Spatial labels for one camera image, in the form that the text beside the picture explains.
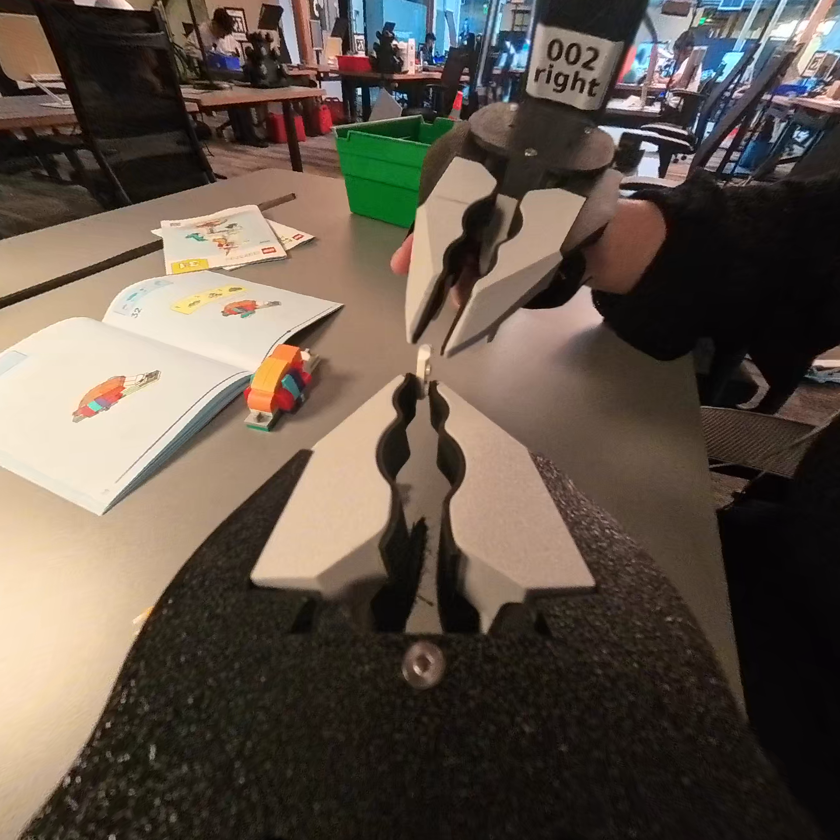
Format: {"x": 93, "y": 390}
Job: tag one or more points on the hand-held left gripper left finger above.
{"x": 328, "y": 518}

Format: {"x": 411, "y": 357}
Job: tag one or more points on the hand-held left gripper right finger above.
{"x": 518, "y": 525}

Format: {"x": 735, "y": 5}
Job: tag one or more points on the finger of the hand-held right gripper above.
{"x": 538, "y": 243}
{"x": 436, "y": 229}

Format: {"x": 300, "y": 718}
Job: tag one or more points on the small white lego piece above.
{"x": 424, "y": 367}

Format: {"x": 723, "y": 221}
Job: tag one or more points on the person's right forearm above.
{"x": 722, "y": 262}

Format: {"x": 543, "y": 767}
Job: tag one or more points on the colourful lego model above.
{"x": 282, "y": 387}

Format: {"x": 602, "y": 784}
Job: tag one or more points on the thin lego leaflet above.
{"x": 296, "y": 236}

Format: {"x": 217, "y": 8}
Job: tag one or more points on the small closed lego booklet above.
{"x": 223, "y": 239}

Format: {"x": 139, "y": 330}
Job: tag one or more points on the open lego instruction booklet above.
{"x": 118, "y": 394}

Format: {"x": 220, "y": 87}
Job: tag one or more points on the person's right hand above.
{"x": 633, "y": 239}

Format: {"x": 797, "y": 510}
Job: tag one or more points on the stacked green plastic bins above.
{"x": 387, "y": 170}

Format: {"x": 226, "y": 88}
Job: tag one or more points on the striped office chair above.
{"x": 669, "y": 138}

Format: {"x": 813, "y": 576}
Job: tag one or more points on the brown wooden desk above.
{"x": 249, "y": 97}
{"x": 394, "y": 77}

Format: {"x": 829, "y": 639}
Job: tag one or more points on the red plastic bin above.
{"x": 285, "y": 128}
{"x": 356, "y": 64}
{"x": 319, "y": 118}

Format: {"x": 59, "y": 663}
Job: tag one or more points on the black bulky object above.
{"x": 266, "y": 62}
{"x": 387, "y": 56}

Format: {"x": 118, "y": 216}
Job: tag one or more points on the grey mesh chair seat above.
{"x": 761, "y": 439}

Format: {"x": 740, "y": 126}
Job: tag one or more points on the person's dark clothed body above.
{"x": 787, "y": 623}

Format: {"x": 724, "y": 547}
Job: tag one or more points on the black mesh chair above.
{"x": 131, "y": 98}

